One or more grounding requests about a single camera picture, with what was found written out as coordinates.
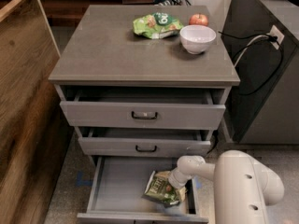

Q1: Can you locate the black top drawer handle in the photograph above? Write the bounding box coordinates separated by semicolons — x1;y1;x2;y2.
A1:
131;111;158;120

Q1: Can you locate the white wall outlet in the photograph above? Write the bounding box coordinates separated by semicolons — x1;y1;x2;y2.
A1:
269;25;284;49

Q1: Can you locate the black middle drawer handle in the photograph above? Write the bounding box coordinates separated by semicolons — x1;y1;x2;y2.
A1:
135;146;157;153

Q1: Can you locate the black drawer handle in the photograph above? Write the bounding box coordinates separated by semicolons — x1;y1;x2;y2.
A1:
135;146;157;153
131;111;158;120

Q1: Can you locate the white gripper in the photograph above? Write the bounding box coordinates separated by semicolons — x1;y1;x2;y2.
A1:
168;168;191;189

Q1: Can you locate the grey bottom drawer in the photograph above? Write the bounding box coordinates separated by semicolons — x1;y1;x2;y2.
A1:
78;157;208;224

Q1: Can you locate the grey top drawer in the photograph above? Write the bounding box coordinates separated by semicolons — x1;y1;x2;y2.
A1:
61;87;225;130

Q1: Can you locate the light green snack bag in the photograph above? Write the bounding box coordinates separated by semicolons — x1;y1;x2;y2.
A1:
133;12;184;39

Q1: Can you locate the wooden board panel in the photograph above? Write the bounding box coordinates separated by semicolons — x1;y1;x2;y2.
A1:
0;0;72;224

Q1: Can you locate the grey drawer cabinet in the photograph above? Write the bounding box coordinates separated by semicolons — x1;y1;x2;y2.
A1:
48;5;241;224

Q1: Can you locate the red apple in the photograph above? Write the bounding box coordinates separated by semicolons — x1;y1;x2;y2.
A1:
189;13;208;26

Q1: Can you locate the grey middle drawer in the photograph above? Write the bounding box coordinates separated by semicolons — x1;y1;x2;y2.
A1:
78;128;210;158

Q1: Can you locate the dark green jalapeno chip bag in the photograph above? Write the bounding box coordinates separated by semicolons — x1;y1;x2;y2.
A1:
143;171;187;206

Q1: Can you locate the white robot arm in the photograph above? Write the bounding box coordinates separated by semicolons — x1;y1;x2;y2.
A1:
168;150;284;224

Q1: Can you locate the white bowl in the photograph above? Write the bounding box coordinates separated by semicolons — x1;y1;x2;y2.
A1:
179;25;216;54

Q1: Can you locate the white power cable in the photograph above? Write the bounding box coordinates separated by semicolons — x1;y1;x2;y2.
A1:
234;35;270;68

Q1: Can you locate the grey drawer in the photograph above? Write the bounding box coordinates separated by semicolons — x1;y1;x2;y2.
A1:
78;128;210;158
61;87;225;130
78;157;208;224

